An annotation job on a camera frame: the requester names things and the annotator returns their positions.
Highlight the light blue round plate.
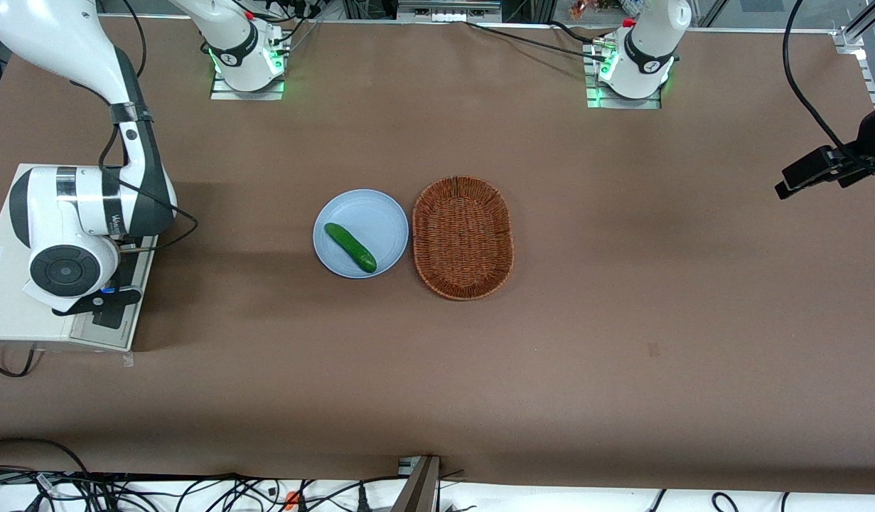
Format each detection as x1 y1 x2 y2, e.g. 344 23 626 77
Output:
313 188 410 279

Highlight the long black table cable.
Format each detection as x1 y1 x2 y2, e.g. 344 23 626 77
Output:
464 21 608 62

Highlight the grey electronics box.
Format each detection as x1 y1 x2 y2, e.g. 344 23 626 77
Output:
397 0 504 23

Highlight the black oven power cable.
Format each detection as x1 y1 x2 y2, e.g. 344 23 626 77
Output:
0 343 37 378

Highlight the aluminium frame with bracket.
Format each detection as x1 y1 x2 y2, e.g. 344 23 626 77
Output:
831 0 875 109

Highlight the green cucumber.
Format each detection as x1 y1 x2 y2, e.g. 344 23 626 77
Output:
324 223 378 274

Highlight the short black table cable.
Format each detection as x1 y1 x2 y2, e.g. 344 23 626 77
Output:
549 20 617 46

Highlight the black floor cable loop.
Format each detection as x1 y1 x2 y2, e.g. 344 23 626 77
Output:
0 437 91 484

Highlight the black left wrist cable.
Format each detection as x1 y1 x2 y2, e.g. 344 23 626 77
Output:
781 0 875 170

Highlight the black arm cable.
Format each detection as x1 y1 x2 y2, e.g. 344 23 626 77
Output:
98 0 200 255

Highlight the white toaster oven body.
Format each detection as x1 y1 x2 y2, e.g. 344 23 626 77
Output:
0 164 167 353

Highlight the brown oval wicker basket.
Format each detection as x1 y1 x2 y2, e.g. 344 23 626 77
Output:
412 175 515 302

